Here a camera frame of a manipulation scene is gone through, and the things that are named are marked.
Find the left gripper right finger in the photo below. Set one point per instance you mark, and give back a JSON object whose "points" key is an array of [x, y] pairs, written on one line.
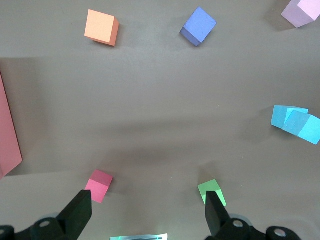
{"points": [[215, 215]]}

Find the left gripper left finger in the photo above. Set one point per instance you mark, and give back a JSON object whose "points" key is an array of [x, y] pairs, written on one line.
{"points": [[75, 212]]}

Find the light blue foam block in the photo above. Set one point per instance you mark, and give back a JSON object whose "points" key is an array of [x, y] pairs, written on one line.
{"points": [[277, 116], [307, 130]]}

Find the green foam block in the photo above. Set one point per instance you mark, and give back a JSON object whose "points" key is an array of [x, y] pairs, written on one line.
{"points": [[210, 186]]}

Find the crimson foam block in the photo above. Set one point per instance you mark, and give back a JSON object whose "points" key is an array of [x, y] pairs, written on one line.
{"points": [[100, 182]]}

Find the pink plastic bin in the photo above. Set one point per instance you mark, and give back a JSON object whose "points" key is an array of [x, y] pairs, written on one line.
{"points": [[8, 137]]}

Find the brown table cover sheet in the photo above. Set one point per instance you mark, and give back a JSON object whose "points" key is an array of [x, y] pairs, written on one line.
{"points": [[160, 100]]}

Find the orange foam block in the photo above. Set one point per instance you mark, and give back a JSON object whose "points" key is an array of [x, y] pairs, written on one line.
{"points": [[100, 25]]}

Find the purple foam block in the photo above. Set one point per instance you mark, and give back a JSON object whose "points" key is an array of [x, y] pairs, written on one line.
{"points": [[200, 23]]}

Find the pink foam block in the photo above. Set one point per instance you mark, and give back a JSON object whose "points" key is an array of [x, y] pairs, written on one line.
{"points": [[300, 15]]}

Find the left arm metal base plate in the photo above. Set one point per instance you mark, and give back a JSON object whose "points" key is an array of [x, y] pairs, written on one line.
{"points": [[137, 237]]}

